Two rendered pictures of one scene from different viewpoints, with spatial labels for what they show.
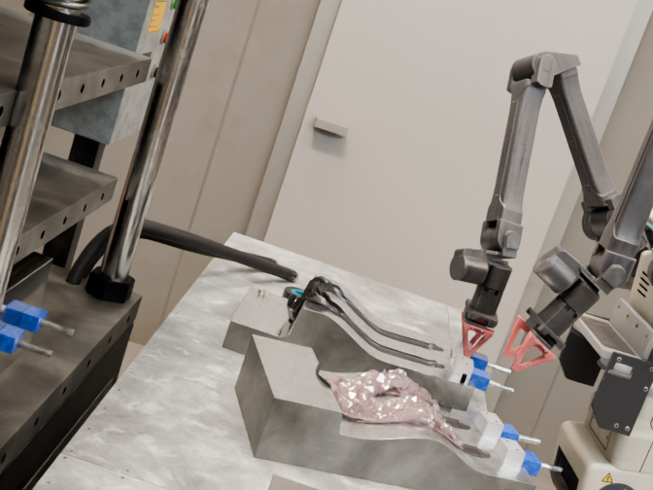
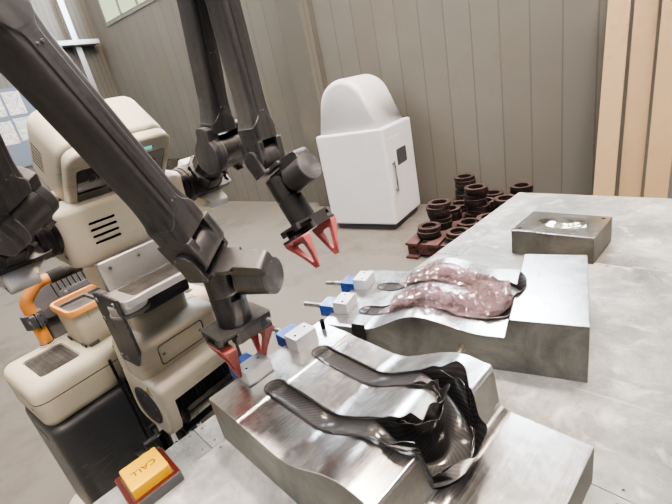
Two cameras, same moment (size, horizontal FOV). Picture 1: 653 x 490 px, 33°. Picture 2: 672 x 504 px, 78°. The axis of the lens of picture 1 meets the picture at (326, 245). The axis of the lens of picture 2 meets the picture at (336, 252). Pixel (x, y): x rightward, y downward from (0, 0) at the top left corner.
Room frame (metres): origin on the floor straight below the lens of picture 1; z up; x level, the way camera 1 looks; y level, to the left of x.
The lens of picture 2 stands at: (2.48, 0.24, 1.33)
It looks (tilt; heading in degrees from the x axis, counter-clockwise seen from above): 22 degrees down; 229
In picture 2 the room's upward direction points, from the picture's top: 12 degrees counter-clockwise
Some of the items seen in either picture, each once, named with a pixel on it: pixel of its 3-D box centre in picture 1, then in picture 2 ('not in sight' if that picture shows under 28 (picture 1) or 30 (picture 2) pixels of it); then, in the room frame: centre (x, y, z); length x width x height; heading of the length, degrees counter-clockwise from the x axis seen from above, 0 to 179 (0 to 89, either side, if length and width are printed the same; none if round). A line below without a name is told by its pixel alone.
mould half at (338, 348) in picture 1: (355, 337); (372, 422); (2.17, -0.12, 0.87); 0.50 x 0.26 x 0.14; 90
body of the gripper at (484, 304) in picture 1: (485, 301); (232, 310); (2.22, -0.35, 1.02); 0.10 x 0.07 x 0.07; 0
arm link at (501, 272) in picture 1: (493, 274); (224, 277); (2.21, -0.35, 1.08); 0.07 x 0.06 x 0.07; 117
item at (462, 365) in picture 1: (482, 380); (287, 335); (2.11, -0.39, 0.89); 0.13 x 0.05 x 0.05; 89
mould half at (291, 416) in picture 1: (386, 421); (450, 301); (1.81, -0.20, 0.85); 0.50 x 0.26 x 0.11; 107
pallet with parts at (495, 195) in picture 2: not in sight; (476, 210); (-0.37, -1.31, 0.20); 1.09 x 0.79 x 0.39; 7
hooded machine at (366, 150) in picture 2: not in sight; (368, 152); (-0.43, -2.38, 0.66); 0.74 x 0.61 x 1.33; 98
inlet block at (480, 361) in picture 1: (481, 363); (242, 365); (2.21, -0.39, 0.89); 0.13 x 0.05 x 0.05; 89
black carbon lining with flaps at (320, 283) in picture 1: (369, 320); (363, 388); (2.16, -0.13, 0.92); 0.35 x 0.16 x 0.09; 90
